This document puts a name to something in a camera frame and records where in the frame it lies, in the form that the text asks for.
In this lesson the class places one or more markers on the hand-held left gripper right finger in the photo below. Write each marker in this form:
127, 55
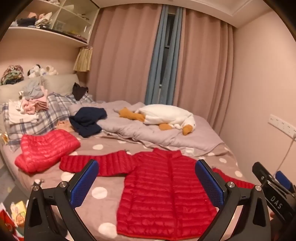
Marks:
209, 182

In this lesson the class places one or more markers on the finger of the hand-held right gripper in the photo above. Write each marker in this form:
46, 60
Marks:
283, 179
276, 201

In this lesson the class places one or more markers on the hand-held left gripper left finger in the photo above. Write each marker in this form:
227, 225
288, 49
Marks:
84, 183

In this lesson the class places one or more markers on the red down jacket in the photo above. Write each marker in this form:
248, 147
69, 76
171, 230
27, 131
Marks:
44, 148
166, 185

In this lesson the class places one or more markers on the pink folded clothes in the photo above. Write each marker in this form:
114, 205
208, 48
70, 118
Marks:
34, 104

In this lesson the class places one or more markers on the white folded clothes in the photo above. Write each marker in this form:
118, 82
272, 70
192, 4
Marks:
18, 114

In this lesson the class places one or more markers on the folded red down jacket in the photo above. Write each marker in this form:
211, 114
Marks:
44, 148

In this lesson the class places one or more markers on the peach patterned cloth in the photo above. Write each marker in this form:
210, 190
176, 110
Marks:
63, 125

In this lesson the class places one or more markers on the navy blue garment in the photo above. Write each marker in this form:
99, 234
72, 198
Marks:
87, 118

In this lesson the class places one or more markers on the yellow printed box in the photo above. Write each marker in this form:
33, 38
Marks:
19, 212

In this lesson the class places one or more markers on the grey quilt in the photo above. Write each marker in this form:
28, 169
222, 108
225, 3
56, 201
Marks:
143, 132

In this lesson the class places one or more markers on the plaid pillow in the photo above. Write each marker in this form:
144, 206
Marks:
53, 111

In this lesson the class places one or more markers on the white goose plush toy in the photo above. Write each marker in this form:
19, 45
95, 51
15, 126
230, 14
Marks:
166, 114

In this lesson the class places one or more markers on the red printed box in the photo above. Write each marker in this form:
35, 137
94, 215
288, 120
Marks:
7, 222

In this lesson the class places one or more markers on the dark brown cloth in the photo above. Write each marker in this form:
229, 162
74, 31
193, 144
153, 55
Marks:
79, 91

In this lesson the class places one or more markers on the gold foil item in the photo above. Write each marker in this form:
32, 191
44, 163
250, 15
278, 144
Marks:
4, 138

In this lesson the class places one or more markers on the grey crumpled garment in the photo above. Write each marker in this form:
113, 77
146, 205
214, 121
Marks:
33, 89

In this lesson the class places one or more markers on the pink curtain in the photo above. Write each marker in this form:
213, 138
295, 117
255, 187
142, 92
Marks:
203, 69
122, 58

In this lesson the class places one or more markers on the cream plush toy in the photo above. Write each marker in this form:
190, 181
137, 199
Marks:
50, 70

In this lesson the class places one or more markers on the blue curtain panel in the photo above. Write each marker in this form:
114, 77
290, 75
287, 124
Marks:
175, 69
156, 69

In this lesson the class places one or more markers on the black and white plush toy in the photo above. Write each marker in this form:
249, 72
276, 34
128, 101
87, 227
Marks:
34, 70

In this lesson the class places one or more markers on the beige fringed hanging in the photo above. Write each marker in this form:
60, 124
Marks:
83, 59

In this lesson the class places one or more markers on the patterned cloth bundle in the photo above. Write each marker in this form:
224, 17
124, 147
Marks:
12, 74

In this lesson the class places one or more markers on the heap of soft items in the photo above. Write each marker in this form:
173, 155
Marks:
34, 20

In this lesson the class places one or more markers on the white wall outlet strip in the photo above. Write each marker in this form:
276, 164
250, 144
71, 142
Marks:
281, 124

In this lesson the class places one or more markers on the white wall shelf unit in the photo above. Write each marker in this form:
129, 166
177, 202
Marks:
69, 34

